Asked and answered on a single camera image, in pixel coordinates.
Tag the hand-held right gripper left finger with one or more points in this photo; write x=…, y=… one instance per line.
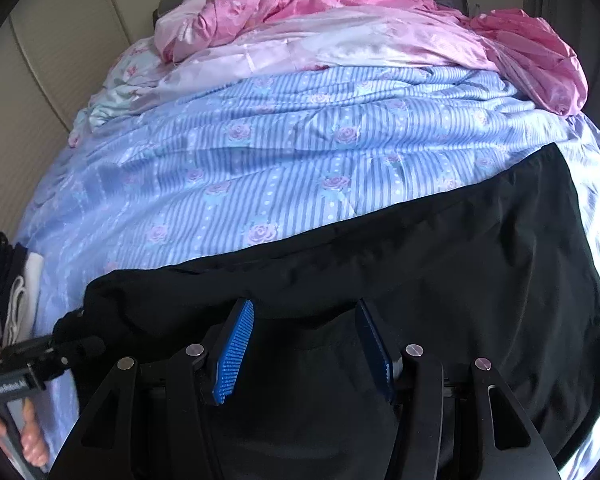
x=236, y=345

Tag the pink quilt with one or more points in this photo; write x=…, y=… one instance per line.
x=380, y=20

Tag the light blue floral pillow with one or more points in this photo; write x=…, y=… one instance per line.
x=125, y=75

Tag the black pants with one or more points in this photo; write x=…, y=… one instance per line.
x=380, y=240

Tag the grey padded headboard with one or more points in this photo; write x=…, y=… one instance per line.
x=170, y=2

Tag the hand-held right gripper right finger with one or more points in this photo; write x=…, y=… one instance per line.
x=377, y=345

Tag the blue striped floral bed sheet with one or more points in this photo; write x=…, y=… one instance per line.
x=260, y=160

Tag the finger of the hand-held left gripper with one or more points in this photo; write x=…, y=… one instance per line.
x=75, y=349

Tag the cream slatted wardrobe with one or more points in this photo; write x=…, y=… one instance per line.
x=40, y=85

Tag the person's left hand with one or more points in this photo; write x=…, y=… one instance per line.
x=34, y=440

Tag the folded white garment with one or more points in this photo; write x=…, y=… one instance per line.
x=22, y=305

